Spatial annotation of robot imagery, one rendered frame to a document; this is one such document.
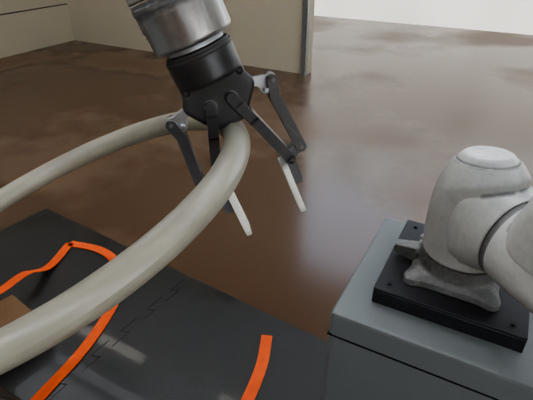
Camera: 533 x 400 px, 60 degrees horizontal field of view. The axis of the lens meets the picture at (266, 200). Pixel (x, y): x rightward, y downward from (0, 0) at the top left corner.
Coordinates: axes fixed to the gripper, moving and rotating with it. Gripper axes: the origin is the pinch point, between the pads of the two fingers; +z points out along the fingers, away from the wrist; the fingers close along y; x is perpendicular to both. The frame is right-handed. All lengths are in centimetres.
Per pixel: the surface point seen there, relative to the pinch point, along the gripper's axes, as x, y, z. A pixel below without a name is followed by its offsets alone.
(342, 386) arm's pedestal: -17, 2, 58
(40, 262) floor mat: -157, 120, 61
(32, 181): -18.6, 32.2, -9.9
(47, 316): 24.0, 16.6, -10.9
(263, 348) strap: -85, 28, 103
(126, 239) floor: -172, 82, 75
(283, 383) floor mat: -69, 24, 107
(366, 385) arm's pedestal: -14, -2, 56
